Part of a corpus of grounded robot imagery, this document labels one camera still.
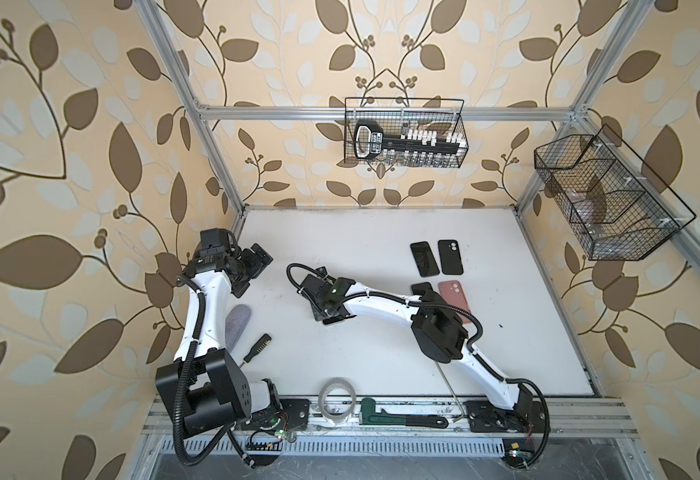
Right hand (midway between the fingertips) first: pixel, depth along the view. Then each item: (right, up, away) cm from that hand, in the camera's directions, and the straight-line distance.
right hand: (327, 307), depth 93 cm
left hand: (-17, +15, -11) cm, 25 cm away
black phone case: (+43, +15, +12) cm, 47 cm away
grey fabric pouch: (-27, -3, -6) cm, 27 cm away
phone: (+30, +5, +3) cm, 31 cm away
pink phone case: (+41, +3, +5) cm, 42 cm away
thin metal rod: (+37, -23, -18) cm, 47 cm away
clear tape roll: (+3, -16, -16) cm, 23 cm away
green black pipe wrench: (+13, -22, -20) cm, 33 cm away
